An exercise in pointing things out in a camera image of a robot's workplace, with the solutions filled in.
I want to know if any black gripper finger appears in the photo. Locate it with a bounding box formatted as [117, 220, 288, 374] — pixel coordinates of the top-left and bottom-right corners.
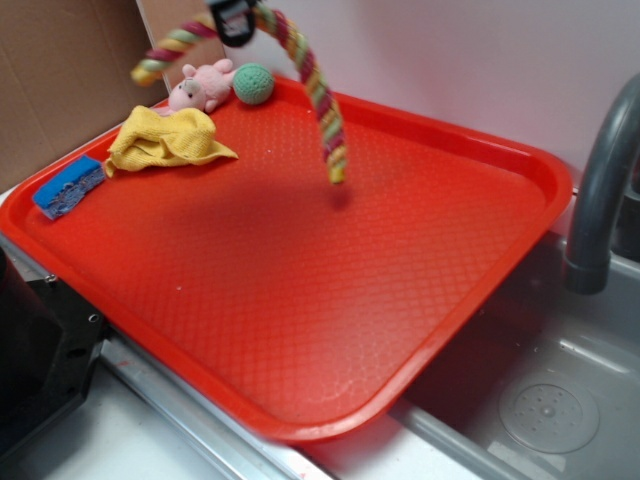
[205, 0, 257, 48]

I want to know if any multicolored twisted rope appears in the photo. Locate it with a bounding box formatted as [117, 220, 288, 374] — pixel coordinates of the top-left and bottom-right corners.
[130, 4, 348, 186]

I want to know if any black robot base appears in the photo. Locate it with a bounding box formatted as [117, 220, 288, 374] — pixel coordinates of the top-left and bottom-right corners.
[1, 252, 105, 459]

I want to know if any green textured ball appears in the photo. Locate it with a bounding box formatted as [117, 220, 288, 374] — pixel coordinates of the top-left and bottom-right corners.
[233, 63, 275, 105]

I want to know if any pink plush toy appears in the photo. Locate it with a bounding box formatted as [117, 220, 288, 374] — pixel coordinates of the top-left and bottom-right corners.
[156, 59, 235, 116]

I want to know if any yellow cloth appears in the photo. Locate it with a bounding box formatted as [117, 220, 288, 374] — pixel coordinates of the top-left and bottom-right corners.
[103, 106, 238, 178]

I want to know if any brown cardboard panel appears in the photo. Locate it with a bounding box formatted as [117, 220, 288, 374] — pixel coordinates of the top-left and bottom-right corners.
[1, 1, 166, 191]

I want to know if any blue sponge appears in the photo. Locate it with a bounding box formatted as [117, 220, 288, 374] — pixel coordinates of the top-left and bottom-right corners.
[32, 155, 106, 220]

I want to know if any red plastic tray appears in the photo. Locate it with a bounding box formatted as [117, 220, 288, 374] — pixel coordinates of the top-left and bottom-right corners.
[1, 79, 572, 444]

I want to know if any grey faucet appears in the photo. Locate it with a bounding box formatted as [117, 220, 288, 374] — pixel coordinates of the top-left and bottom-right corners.
[562, 75, 639, 295]

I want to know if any grey plastic sink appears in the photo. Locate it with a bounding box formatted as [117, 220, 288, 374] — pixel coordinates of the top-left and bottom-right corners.
[392, 236, 639, 479]

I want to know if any round sink drain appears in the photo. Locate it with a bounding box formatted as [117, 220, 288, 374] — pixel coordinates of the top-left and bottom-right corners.
[498, 372, 600, 454]

